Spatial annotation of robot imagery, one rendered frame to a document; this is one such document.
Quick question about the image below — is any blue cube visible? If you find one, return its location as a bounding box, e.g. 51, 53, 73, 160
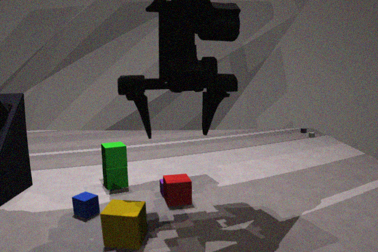
72, 191, 100, 219

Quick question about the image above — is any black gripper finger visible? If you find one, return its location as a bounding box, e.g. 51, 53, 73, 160
126, 95, 152, 139
202, 91, 230, 136

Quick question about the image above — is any yellow cube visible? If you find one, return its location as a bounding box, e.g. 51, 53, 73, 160
100, 199, 147, 250

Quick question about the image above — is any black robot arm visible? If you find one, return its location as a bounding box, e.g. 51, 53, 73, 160
0, 0, 241, 131

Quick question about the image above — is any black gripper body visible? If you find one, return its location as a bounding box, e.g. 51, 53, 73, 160
118, 38, 238, 97

